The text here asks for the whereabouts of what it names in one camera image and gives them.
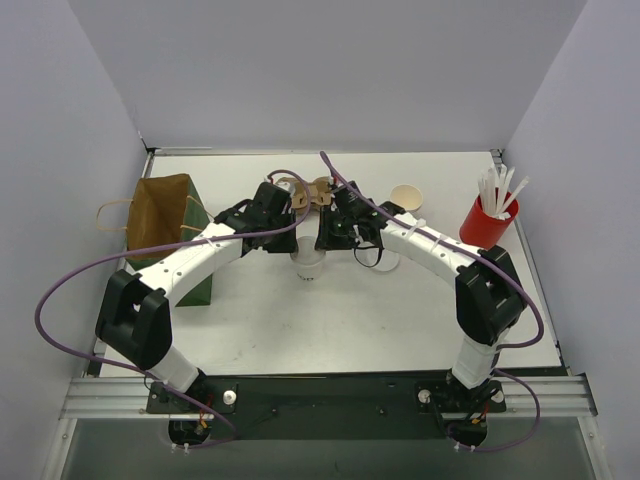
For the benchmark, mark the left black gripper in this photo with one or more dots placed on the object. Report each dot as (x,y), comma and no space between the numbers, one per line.
(280,240)

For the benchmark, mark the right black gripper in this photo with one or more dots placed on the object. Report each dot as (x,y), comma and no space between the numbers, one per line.
(330,239)

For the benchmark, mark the white paper coffee cup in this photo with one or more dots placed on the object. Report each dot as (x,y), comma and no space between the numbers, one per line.
(309,273)

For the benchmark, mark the clear plastic cup lid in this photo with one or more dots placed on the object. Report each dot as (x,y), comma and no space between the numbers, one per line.
(306,253)

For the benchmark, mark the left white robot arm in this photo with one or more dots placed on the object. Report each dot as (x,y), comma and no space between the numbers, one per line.
(135,315)

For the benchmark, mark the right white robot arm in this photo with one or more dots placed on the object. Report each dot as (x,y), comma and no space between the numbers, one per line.
(487,303)

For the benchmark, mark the brown cardboard cup carrier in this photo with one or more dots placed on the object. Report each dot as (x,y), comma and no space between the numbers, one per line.
(315,195)

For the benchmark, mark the green paper bag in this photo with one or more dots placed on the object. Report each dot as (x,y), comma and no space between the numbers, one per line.
(163,210)

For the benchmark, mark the red straw holder cup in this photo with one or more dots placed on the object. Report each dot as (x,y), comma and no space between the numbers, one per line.
(482,230)

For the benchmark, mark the white wrapped straw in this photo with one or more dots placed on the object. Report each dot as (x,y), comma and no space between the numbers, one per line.
(489,184)
(513,195)

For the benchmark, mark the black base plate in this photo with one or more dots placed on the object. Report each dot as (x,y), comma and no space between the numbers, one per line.
(402,405)

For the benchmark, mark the aluminium rail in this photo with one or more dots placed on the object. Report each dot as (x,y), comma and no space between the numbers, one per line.
(127,398)

